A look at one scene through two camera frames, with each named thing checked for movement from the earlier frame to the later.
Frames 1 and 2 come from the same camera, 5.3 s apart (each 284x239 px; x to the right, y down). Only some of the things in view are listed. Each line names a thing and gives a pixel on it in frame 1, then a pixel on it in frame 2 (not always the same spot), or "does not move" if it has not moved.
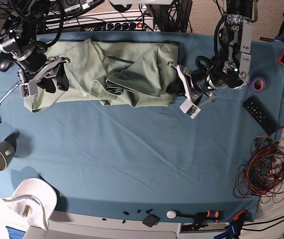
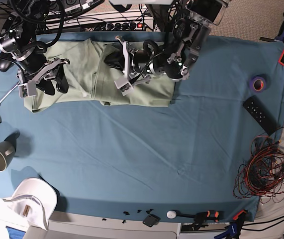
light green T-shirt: [114, 73] does not move
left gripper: [183, 85] → [137, 65]
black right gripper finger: [62, 81] does not move
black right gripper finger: [47, 84] does not move
